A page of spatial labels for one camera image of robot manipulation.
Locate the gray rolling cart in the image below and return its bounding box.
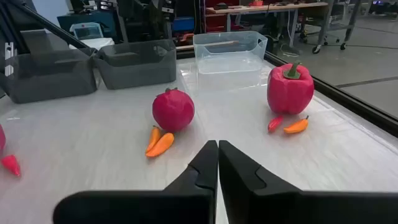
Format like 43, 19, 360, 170
312, 0, 363, 54

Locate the red drawer cabinet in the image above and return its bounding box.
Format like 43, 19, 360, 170
203, 0, 245, 34

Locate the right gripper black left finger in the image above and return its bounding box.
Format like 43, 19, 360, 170
52, 139, 218, 224

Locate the clear plastic basket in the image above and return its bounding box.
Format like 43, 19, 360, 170
192, 30, 269, 90

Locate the red toy tomato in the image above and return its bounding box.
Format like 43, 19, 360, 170
151, 86, 196, 133

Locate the black aluminium table frame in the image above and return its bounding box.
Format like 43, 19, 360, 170
175, 46, 398, 138

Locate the gray plastic basket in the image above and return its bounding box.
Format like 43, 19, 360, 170
0, 46, 98, 105
93, 39, 177, 90

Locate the clear storage bin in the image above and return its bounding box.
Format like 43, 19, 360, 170
69, 22, 104, 40

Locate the wooden workbench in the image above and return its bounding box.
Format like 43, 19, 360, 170
205, 1, 330, 47

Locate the wooden side board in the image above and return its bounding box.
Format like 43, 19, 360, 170
175, 40, 240, 52

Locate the blue storage bin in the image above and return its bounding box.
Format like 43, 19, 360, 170
172, 16, 196, 32

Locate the black frame strut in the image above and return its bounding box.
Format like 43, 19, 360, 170
6, 0, 94, 52

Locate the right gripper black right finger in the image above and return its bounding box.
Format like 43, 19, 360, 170
219, 140, 398, 224

